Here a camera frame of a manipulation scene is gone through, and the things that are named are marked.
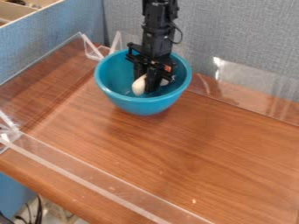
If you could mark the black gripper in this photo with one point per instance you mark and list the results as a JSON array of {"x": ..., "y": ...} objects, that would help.
[{"x": 151, "y": 57}]

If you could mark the white brown toy mushroom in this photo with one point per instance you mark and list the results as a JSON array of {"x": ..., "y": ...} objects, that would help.
[{"x": 139, "y": 86}]

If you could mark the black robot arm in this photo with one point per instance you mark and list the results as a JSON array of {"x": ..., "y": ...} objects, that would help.
[{"x": 159, "y": 13}]

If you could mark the blue plastic bowl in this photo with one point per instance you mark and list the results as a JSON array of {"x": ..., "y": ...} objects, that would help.
[{"x": 114, "y": 78}]

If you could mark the clear acrylic barrier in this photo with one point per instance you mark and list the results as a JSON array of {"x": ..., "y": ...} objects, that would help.
[{"x": 214, "y": 161}]

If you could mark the wooden shelf box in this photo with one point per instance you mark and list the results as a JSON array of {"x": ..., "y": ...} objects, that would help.
[{"x": 14, "y": 10}]

